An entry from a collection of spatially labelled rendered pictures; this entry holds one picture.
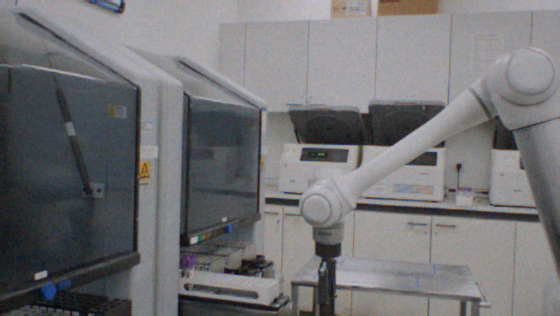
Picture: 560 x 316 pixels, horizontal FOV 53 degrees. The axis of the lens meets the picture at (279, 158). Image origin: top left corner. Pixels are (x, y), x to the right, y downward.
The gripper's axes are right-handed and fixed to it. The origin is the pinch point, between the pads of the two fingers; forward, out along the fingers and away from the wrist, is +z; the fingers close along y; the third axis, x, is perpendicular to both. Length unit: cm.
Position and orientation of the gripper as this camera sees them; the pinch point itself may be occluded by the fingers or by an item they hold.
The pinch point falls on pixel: (326, 313)
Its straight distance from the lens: 164.6
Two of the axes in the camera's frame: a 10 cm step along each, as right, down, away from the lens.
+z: -0.1, 10.0, 0.3
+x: 9.5, 0.2, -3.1
